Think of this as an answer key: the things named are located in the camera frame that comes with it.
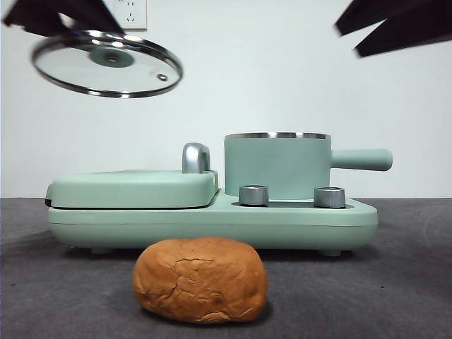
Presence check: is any brown potato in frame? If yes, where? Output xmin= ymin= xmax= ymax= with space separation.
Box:
xmin=132 ymin=236 xmax=268 ymax=324

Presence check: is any silver control knob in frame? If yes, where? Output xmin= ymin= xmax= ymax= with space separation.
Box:
xmin=313 ymin=186 xmax=346 ymax=208
xmin=238 ymin=184 xmax=269 ymax=206

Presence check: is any mint green breakfast machine base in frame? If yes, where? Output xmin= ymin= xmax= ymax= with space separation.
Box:
xmin=47 ymin=186 xmax=379 ymax=257

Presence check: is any glass lid with green knob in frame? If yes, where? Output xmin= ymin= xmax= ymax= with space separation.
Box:
xmin=30 ymin=30 xmax=184 ymax=100

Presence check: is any mint green pot with handle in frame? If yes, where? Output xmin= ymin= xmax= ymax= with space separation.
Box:
xmin=224 ymin=131 xmax=393 ymax=201

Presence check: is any mint green hinged griddle lid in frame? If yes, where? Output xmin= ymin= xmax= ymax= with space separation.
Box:
xmin=44 ymin=168 xmax=220 ymax=208

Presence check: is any white wall socket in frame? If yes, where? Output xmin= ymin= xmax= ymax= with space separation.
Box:
xmin=112 ymin=0 xmax=148 ymax=31

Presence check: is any chrome griddle lid handle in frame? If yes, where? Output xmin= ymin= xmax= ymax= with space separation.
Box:
xmin=181 ymin=141 xmax=212 ymax=174

